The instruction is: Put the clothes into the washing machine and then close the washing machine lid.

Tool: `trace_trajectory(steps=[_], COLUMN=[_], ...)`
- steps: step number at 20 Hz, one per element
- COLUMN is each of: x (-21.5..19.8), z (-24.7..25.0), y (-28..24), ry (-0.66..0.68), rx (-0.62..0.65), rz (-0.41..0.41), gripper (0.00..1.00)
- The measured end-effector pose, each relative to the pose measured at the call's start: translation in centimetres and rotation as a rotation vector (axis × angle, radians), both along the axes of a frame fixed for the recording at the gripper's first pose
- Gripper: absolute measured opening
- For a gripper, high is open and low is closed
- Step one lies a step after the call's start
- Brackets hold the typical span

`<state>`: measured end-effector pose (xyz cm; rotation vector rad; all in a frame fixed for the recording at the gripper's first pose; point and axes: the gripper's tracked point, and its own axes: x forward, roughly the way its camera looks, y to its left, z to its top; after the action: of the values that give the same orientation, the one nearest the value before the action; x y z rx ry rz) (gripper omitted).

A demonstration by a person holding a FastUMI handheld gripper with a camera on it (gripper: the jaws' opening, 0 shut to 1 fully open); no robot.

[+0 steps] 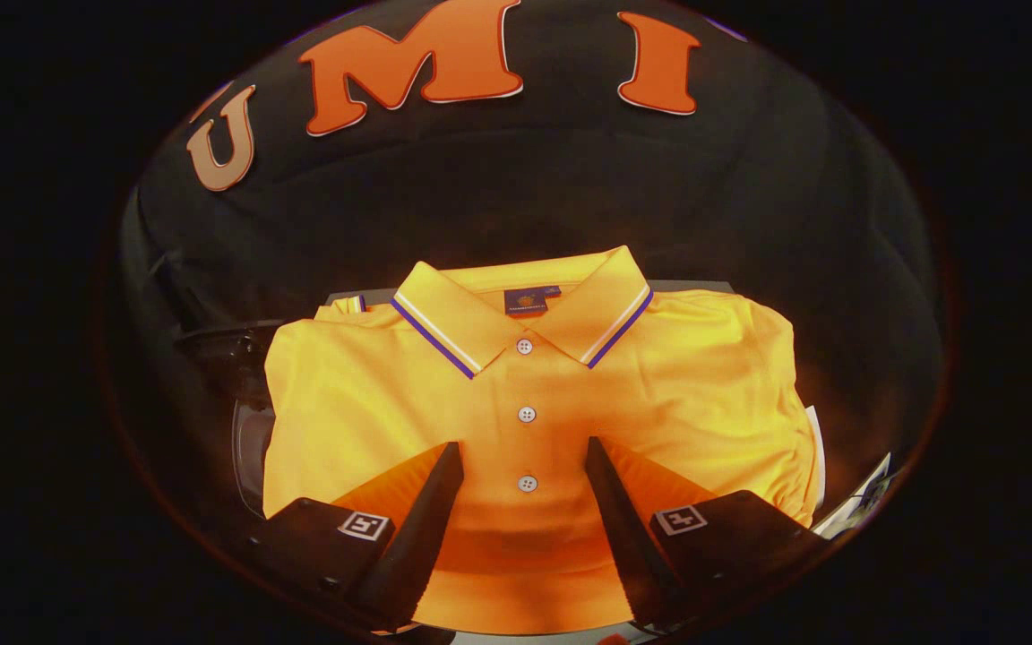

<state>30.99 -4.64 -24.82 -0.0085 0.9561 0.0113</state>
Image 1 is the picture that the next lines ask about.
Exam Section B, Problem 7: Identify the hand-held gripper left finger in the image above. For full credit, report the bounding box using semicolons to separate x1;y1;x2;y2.
247;441;465;632

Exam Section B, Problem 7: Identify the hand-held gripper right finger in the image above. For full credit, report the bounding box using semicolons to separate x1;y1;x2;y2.
584;436;830;628

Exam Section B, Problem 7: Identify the yellow polo shirt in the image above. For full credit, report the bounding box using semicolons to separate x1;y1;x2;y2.
261;245;826;635

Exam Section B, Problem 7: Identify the small grey washing machine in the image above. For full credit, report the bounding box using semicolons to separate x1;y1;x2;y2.
229;394;280;520

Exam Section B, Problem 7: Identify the white paper sheet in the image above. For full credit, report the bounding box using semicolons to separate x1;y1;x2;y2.
804;405;828;512

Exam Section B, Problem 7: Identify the white device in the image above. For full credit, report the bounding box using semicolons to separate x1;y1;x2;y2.
816;452;893;538

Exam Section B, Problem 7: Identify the black backdrop cloth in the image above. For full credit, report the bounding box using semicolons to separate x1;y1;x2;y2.
117;0;942;538

